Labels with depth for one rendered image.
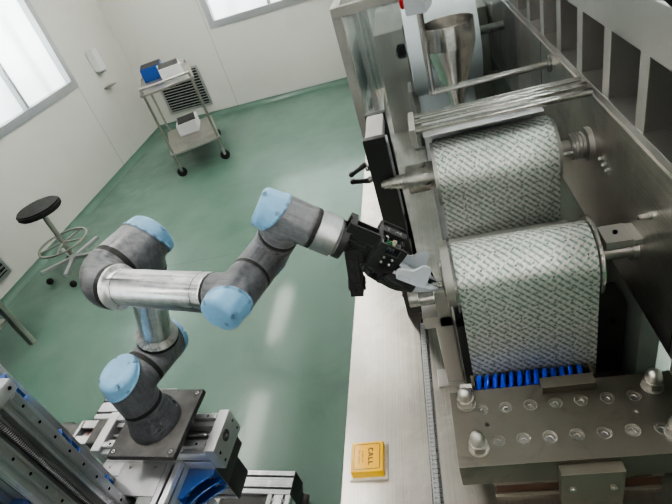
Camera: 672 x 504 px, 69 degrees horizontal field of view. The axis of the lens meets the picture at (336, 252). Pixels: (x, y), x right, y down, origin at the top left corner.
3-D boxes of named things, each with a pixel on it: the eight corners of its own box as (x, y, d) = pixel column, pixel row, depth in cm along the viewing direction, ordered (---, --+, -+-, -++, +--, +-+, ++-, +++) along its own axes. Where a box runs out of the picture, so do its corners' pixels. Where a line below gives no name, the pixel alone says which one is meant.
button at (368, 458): (354, 448, 110) (351, 442, 109) (385, 446, 109) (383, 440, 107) (353, 479, 105) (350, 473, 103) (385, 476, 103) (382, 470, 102)
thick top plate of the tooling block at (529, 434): (453, 410, 103) (449, 392, 100) (665, 390, 94) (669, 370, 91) (462, 485, 90) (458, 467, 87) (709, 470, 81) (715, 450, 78)
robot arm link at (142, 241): (128, 371, 144) (84, 240, 105) (161, 333, 154) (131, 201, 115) (163, 388, 142) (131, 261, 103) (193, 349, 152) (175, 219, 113)
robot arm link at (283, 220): (256, 205, 91) (269, 174, 85) (310, 228, 93) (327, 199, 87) (244, 236, 86) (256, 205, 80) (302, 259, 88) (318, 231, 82)
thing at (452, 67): (450, 206, 176) (423, 43, 144) (490, 198, 173) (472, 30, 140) (454, 228, 165) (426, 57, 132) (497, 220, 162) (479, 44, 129)
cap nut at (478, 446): (467, 439, 91) (464, 425, 88) (487, 438, 90) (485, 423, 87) (470, 458, 88) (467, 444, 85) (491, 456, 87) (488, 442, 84)
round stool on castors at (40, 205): (74, 253, 442) (31, 194, 406) (125, 243, 430) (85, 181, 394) (40, 294, 398) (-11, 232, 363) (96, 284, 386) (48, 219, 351)
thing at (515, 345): (475, 385, 104) (464, 324, 94) (594, 372, 99) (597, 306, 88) (475, 387, 104) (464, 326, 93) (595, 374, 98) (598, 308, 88)
